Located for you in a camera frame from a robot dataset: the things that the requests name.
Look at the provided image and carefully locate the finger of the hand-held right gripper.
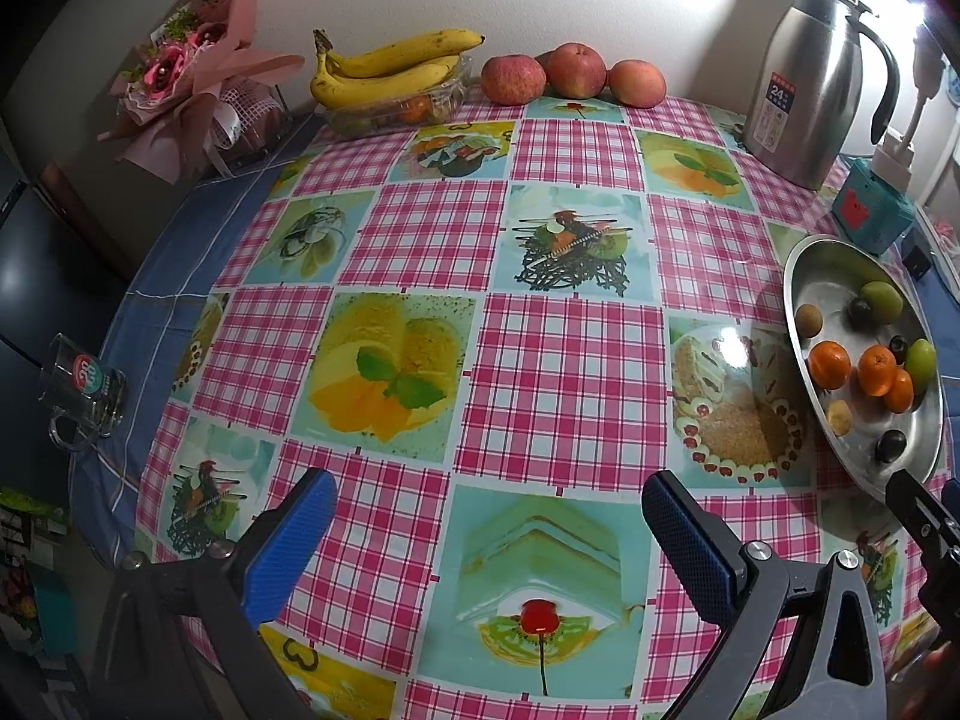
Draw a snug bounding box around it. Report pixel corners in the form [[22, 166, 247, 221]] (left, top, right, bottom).
[[885, 469, 960, 620]]

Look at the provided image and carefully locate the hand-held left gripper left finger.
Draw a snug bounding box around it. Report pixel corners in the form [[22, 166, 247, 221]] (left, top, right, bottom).
[[90, 467, 338, 720]]

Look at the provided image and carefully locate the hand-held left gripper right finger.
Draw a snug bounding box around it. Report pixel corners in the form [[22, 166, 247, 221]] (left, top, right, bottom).
[[641, 469, 890, 720]]

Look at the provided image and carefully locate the mandarin orange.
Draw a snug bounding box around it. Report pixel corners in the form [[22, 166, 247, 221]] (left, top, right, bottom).
[[883, 369, 916, 415], [808, 341, 853, 391], [857, 345, 899, 397]]

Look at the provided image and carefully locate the silver metal basin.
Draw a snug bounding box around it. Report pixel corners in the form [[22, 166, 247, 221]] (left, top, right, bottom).
[[782, 235, 947, 502]]

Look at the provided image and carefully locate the person's right hand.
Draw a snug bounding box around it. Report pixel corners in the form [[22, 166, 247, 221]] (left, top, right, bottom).
[[896, 645, 960, 720]]

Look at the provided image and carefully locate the pink checkered tablecloth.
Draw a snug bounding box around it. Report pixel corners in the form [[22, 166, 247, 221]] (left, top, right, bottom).
[[135, 94, 946, 720]]

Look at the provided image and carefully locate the glass mug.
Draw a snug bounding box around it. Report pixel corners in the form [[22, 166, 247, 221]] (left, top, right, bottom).
[[37, 334, 130, 453]]

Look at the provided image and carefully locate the green packet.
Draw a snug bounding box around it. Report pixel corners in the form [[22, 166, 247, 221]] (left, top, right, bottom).
[[0, 487, 68, 533]]

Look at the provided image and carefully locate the teal toy box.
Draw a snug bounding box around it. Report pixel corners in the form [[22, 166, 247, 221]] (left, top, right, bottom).
[[834, 157, 916, 254]]

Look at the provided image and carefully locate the white power adapter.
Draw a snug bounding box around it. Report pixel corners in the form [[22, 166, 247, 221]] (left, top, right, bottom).
[[870, 30, 947, 188]]

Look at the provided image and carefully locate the dark cabinet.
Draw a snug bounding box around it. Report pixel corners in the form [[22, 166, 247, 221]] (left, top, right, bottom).
[[0, 142, 132, 466]]

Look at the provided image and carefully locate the stainless steel thermos jug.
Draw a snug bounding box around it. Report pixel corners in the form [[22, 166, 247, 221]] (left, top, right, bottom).
[[742, 0, 901, 191]]

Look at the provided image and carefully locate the clear plastic container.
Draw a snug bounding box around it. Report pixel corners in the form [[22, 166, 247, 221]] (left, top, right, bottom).
[[324, 56, 472, 137]]

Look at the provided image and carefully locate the red apple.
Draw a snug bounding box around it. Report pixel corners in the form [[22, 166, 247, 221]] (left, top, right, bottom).
[[544, 41, 607, 98], [607, 58, 667, 108], [480, 52, 547, 106]]

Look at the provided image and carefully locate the yellow banana bunch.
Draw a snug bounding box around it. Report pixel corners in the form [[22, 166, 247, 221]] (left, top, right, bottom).
[[310, 28, 486, 110]]

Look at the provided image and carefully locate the pink flower bouquet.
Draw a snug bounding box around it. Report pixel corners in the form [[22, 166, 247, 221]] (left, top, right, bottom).
[[97, 0, 308, 182]]

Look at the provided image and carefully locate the wire basket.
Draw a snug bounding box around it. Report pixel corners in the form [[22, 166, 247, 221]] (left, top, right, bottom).
[[206, 82, 295, 175]]

